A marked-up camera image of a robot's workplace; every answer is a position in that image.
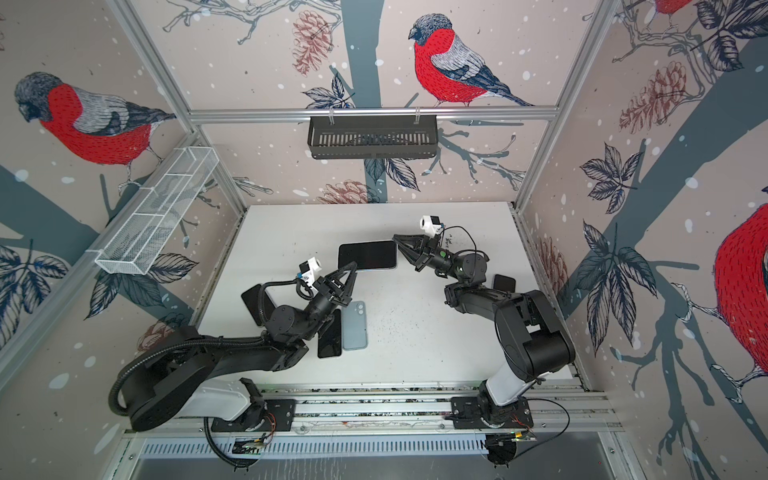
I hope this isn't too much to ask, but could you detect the black wall basket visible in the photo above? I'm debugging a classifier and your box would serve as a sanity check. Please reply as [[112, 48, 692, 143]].
[[307, 115, 439, 160]]

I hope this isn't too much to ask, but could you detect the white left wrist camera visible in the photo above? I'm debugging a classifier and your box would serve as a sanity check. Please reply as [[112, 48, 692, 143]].
[[298, 257, 322, 287]]

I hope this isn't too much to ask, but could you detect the pale green phone case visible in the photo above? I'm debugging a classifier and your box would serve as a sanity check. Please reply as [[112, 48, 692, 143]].
[[341, 301, 368, 351]]

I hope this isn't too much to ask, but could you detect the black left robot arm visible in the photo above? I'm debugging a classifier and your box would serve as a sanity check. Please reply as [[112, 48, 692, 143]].
[[107, 261, 357, 431]]

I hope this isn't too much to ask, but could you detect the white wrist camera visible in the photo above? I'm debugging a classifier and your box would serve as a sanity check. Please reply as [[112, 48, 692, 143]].
[[420, 215, 445, 238], [298, 257, 322, 287]]

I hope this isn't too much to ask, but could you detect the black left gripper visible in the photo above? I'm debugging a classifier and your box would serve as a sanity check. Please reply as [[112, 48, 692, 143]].
[[298, 264, 356, 345]]

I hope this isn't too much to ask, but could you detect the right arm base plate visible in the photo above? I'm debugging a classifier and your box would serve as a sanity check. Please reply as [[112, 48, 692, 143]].
[[444, 395, 533, 430]]

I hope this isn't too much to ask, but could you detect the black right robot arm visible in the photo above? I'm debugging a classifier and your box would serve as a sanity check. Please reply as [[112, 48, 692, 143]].
[[393, 234, 576, 425]]

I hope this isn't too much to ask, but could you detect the phone with black screen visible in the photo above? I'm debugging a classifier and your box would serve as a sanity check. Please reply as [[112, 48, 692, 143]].
[[317, 309, 342, 359]]

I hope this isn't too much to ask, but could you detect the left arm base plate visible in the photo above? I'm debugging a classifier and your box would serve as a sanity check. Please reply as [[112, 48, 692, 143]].
[[210, 399, 297, 433]]

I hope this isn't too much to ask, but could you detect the white wire mesh basket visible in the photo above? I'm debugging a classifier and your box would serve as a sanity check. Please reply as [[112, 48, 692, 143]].
[[95, 146, 219, 275]]

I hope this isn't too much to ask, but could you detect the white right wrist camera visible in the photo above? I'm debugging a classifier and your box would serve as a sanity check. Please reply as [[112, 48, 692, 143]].
[[420, 215, 445, 238]]

